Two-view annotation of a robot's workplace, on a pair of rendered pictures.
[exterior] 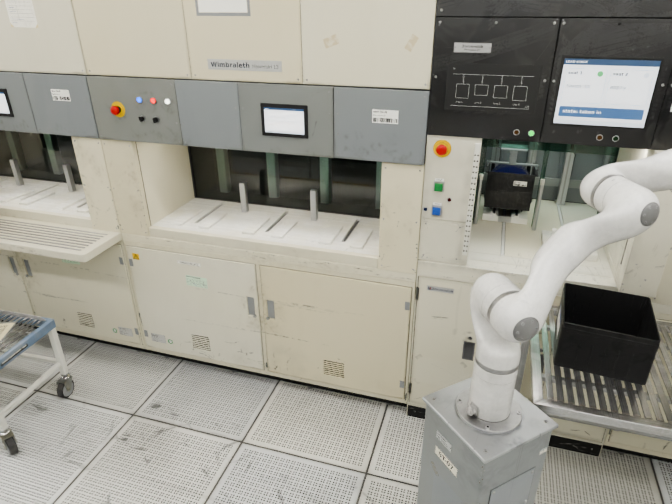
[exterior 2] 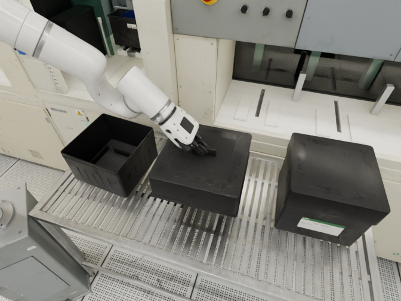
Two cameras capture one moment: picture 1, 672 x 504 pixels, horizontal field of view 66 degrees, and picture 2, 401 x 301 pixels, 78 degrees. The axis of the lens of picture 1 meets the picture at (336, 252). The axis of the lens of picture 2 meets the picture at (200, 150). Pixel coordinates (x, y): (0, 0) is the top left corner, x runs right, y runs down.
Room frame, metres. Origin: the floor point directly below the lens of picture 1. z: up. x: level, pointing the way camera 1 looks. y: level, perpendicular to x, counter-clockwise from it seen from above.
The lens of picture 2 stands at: (0.68, -1.28, 1.66)
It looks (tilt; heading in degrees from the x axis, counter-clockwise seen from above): 46 degrees down; 0
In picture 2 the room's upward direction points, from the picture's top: straight up
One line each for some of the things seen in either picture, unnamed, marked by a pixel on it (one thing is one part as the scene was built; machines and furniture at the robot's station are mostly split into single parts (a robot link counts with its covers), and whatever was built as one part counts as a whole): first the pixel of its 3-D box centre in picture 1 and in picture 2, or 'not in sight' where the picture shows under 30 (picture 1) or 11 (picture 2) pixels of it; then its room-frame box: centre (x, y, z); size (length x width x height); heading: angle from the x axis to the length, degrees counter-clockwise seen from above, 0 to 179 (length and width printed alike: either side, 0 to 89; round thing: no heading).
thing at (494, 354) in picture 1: (496, 319); not in sight; (1.19, -0.45, 1.07); 0.19 x 0.12 x 0.24; 12
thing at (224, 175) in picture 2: not in sight; (203, 160); (1.24, -1.30, 1.02); 0.29 x 0.29 x 0.13; 74
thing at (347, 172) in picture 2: not in sight; (321, 188); (1.22, -1.74, 0.89); 0.29 x 0.29 x 0.25; 74
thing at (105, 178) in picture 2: (602, 330); (114, 153); (1.43, -0.90, 0.85); 0.28 x 0.28 x 0.17; 67
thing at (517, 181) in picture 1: (509, 179); (133, 21); (2.40, -0.85, 1.06); 0.24 x 0.20 x 0.32; 73
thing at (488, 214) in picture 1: (505, 210); (138, 47); (2.40, -0.85, 0.89); 0.22 x 0.21 x 0.04; 163
